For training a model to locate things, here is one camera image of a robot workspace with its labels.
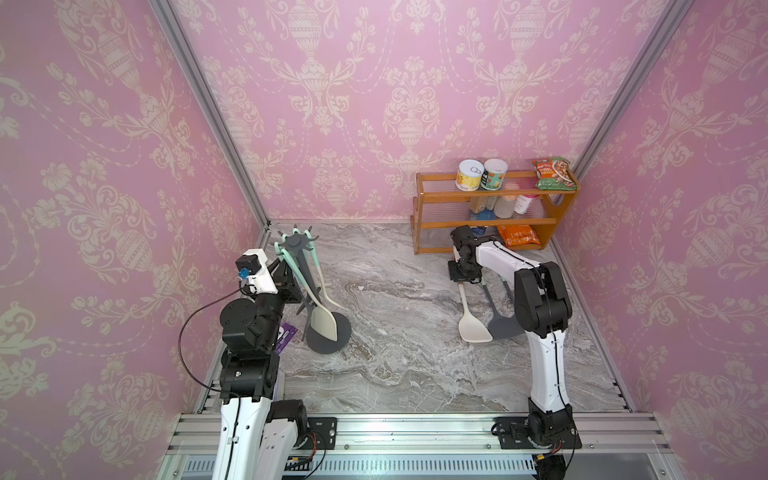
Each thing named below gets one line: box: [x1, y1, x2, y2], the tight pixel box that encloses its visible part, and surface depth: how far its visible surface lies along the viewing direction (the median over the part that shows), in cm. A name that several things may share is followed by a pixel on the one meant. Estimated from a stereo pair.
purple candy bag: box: [275, 322, 299, 355], surface depth 92 cm
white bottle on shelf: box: [494, 195, 517, 219], surface depth 104 cm
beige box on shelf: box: [469, 196, 499, 214], surface depth 102 cm
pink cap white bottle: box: [514, 194, 539, 215], surface depth 99 cm
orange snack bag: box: [497, 225, 541, 246], surface depth 114 cm
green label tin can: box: [480, 158, 508, 191], surface depth 89 cm
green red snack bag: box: [532, 157, 578, 191], surface depth 91 cm
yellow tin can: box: [455, 159, 485, 192], surface depth 89 cm
